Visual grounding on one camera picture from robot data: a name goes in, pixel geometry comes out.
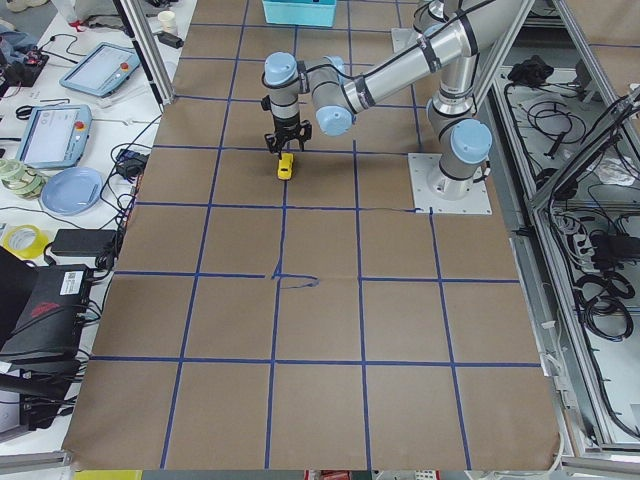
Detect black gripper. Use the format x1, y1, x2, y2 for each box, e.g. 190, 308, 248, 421
264, 115, 312, 158

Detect yellow beetle toy car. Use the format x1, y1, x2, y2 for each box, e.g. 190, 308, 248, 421
277, 152, 294, 181

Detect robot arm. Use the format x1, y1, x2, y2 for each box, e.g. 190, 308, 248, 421
261, 1, 497, 159

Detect turquoise plastic bin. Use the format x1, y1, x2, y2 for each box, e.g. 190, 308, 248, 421
262, 0, 337, 27

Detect white paper cup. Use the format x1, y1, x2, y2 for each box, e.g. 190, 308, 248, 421
157, 10, 178, 35

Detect brown paper table cover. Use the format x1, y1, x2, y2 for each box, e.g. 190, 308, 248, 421
64, 1, 559, 470

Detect upper teach pendant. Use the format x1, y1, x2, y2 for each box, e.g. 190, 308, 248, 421
59, 42, 141, 98

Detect teach pendant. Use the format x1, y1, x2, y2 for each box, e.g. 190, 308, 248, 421
59, 42, 141, 98
17, 105, 93, 170

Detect light blue plate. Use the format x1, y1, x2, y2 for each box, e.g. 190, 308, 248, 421
40, 167, 103, 216

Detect lower teach pendant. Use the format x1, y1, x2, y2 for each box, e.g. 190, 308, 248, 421
17, 105, 93, 170

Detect black power adapter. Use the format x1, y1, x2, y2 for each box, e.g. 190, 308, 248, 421
50, 229, 116, 257

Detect green tape rolls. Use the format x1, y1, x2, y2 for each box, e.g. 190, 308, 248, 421
1, 158, 48, 199

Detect yellow tape roll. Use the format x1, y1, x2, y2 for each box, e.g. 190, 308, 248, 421
2, 225, 49, 260

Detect black red computer box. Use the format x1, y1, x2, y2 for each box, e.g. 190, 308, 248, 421
1, 249, 92, 364

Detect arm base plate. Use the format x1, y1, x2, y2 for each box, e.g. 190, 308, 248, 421
391, 28, 418, 53
408, 153, 492, 215

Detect aluminium frame post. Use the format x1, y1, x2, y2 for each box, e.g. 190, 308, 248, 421
113, 0, 175, 106

